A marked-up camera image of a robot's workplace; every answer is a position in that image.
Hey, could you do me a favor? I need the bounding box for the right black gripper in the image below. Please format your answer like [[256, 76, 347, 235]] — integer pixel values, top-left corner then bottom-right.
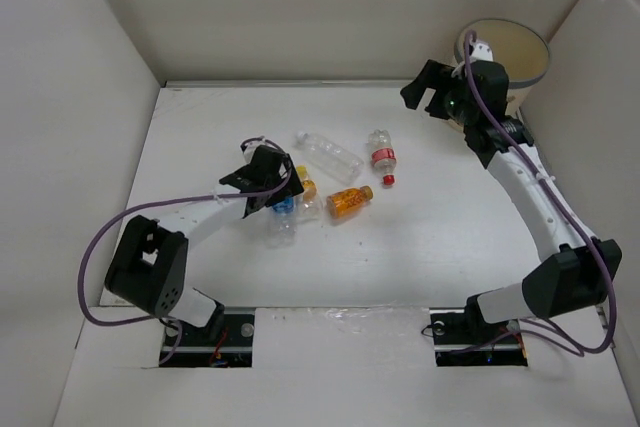
[[400, 58, 477, 128]]

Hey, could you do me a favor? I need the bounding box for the clear bottle blue label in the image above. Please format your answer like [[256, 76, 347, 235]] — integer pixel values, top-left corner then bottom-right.
[[266, 197, 297, 248]]

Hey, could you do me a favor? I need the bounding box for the large clear plastic bottle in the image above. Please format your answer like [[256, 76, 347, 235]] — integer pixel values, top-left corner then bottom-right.
[[295, 131, 364, 185]]

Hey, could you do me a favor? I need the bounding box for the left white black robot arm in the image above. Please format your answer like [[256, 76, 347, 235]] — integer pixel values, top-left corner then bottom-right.
[[104, 140, 303, 344]]

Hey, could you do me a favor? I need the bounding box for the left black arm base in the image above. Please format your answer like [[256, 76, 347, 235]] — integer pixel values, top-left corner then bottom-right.
[[159, 308, 256, 369]]

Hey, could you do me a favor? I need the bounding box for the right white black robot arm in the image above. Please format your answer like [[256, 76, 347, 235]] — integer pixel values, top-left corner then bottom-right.
[[400, 60, 622, 342]]

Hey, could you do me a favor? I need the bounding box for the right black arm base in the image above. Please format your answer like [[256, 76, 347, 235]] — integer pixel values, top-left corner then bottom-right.
[[421, 308, 528, 367]]

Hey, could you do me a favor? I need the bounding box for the cream capybara bin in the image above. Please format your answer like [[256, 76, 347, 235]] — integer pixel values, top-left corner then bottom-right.
[[453, 18, 551, 116]]

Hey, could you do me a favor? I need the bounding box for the clear bottle yellow cap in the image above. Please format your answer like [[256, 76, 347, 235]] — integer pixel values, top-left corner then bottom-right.
[[295, 165, 323, 222]]

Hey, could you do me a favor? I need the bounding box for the orange bottle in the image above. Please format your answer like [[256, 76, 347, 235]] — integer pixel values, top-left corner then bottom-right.
[[326, 186, 373, 220]]

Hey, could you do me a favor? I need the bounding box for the clear bottle red label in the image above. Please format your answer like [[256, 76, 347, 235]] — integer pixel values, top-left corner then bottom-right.
[[367, 129, 397, 188]]

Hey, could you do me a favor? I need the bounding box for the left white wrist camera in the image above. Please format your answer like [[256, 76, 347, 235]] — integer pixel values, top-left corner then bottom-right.
[[240, 136, 265, 163]]

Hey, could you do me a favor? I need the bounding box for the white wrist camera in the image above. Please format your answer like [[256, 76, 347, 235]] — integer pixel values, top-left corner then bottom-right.
[[240, 136, 265, 163], [468, 39, 494, 62]]

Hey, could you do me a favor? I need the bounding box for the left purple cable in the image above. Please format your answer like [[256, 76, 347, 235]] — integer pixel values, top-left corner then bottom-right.
[[76, 136, 294, 366]]

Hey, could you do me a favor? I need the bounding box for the purple cable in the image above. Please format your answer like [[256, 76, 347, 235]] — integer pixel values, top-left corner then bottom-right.
[[449, 29, 619, 358], [76, 136, 294, 366]]

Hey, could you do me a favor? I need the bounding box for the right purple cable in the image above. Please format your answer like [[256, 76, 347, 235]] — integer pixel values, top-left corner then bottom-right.
[[449, 29, 619, 358]]

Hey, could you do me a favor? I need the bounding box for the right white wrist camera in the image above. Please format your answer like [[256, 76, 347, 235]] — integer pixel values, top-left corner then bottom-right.
[[468, 39, 494, 62]]

